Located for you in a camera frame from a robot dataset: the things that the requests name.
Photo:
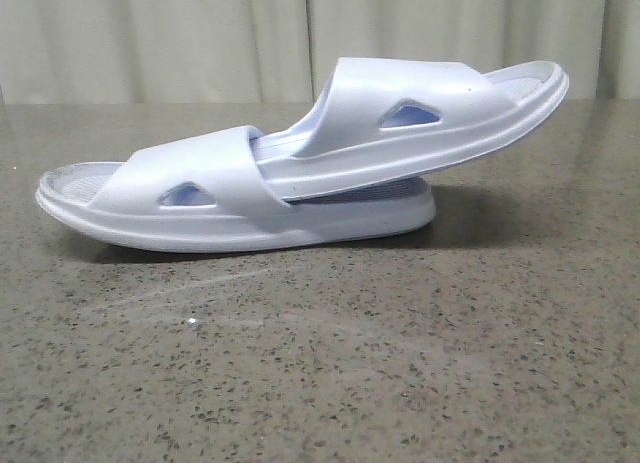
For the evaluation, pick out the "light blue slipper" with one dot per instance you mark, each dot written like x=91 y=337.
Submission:
x=205 y=194
x=379 y=120

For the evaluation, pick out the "white pleated curtain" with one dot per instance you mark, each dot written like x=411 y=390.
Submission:
x=189 y=51

